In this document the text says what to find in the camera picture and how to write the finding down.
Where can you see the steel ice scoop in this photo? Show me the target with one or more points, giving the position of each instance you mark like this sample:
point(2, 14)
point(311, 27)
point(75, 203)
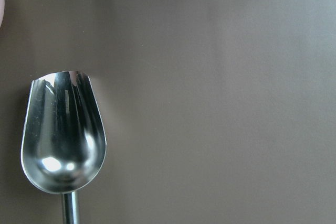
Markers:
point(64, 143)

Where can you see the pink bowl of ice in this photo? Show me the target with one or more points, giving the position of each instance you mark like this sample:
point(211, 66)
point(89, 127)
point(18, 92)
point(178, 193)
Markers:
point(2, 9)

